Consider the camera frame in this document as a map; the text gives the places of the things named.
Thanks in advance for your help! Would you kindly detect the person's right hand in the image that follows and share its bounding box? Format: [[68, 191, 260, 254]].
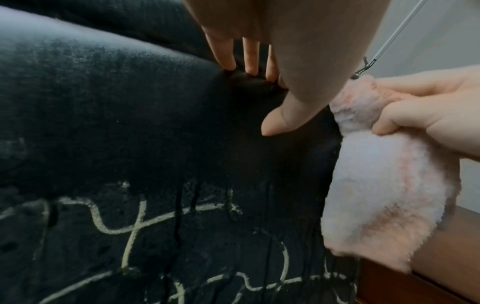
[[370, 65, 480, 163]]

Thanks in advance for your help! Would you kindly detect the person's left hand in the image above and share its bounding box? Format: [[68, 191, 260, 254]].
[[181, 0, 393, 137]]

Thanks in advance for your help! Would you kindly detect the red wooden table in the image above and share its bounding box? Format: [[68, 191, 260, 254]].
[[353, 204, 480, 304]]

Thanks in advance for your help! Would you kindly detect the pink cleaning cloth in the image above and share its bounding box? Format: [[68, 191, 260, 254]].
[[320, 74, 463, 273]]

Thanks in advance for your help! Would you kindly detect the black office chair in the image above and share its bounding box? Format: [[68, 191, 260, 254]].
[[0, 0, 363, 304]]

